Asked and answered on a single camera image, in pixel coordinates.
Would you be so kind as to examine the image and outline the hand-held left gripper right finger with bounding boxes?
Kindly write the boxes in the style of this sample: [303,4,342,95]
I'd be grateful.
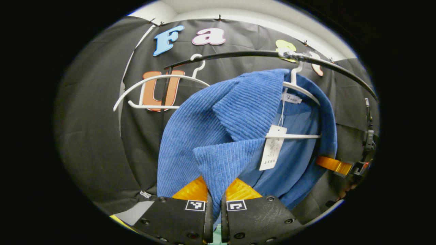
[221,177,303,245]

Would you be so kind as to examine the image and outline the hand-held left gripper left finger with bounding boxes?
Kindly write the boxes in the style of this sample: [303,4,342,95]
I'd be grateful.
[133,175,213,245]

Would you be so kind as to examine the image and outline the white plastic hanger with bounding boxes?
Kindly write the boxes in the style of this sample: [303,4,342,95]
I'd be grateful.
[113,54,211,112]
[266,61,321,140]

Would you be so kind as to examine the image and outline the mint green laundry hamper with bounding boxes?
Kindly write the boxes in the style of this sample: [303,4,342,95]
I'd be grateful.
[212,223,222,245]

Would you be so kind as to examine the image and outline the white paper hang tag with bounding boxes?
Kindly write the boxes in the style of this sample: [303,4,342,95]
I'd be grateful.
[259,125,287,170]

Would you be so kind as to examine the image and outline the blue corduroy jacket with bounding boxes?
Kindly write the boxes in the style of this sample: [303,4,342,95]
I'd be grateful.
[157,68,338,228]

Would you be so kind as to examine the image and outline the black clothes rack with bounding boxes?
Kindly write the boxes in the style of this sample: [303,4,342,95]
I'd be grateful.
[160,50,378,109]

